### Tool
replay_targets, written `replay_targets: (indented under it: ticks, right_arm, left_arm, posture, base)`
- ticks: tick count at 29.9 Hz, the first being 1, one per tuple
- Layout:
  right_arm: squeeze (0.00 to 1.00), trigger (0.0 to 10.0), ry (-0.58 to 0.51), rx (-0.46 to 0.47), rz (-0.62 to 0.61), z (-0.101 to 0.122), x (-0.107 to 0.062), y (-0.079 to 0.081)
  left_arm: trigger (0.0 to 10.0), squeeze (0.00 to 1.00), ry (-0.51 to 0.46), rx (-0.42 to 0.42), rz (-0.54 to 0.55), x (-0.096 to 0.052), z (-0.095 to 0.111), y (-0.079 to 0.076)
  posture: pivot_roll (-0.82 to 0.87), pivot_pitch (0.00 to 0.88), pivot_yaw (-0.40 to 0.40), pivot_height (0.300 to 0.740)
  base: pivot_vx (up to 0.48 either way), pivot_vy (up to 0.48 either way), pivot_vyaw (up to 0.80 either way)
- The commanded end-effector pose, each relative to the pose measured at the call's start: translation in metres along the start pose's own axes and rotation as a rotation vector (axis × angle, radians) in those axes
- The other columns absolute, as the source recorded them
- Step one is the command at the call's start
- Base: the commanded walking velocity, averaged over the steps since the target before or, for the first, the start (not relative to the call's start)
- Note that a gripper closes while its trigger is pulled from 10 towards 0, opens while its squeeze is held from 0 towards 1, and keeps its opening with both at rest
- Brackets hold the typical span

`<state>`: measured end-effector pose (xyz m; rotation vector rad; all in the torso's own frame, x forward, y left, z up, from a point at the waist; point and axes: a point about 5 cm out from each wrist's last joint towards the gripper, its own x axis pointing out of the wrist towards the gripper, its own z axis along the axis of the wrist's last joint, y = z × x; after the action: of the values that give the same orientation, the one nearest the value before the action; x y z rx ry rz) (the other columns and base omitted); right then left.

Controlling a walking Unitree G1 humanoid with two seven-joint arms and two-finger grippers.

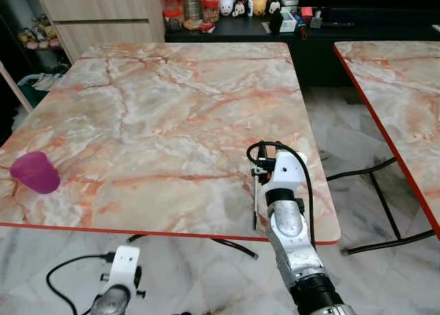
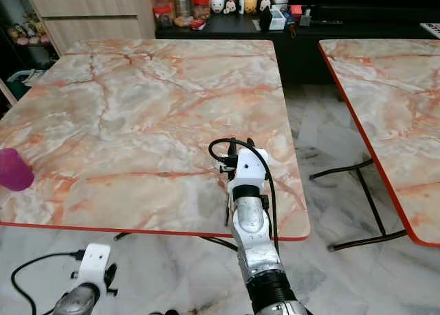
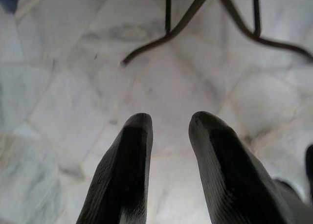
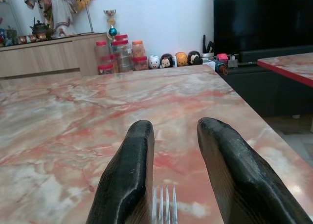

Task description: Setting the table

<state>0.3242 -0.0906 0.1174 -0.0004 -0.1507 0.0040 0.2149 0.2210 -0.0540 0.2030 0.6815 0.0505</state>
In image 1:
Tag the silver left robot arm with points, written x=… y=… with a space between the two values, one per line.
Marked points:
x=110 y=302

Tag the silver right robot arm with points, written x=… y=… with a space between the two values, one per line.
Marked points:
x=292 y=239

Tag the marble top folding table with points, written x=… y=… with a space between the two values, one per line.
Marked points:
x=172 y=122
x=405 y=88

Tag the black TV console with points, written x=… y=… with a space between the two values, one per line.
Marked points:
x=309 y=53

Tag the small white box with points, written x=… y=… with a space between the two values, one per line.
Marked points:
x=289 y=23

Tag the purple plastic cup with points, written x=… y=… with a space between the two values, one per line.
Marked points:
x=36 y=174

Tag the red white packet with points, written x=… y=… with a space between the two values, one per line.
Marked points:
x=206 y=26

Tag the small grey gadget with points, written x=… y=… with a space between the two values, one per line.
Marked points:
x=316 y=20

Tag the small red box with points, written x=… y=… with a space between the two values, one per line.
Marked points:
x=307 y=12

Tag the black white plush figurine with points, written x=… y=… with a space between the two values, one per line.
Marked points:
x=240 y=7

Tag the yellow round plush figurine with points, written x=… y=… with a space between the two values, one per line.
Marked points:
x=258 y=5

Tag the black round plush figurine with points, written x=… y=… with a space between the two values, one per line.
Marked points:
x=274 y=4

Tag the black remote control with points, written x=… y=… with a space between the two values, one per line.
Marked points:
x=340 y=23

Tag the white round plush figurine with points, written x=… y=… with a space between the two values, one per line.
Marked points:
x=226 y=5

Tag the orange snack jar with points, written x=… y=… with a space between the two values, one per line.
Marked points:
x=210 y=5

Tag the red lid clear jar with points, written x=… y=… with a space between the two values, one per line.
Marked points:
x=173 y=16

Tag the tall clear snack jar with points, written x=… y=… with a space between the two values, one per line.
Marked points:
x=191 y=4

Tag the teal plastic basket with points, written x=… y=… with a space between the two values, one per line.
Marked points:
x=38 y=88

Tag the light wooden drawer cabinet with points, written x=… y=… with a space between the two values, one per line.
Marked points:
x=103 y=12

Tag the dark shelf with toys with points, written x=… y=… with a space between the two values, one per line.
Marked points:
x=38 y=34

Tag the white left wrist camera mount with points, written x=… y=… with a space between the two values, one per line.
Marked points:
x=125 y=267

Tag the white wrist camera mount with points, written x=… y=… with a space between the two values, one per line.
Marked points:
x=125 y=267
x=285 y=169

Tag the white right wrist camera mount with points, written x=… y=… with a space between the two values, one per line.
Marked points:
x=285 y=169

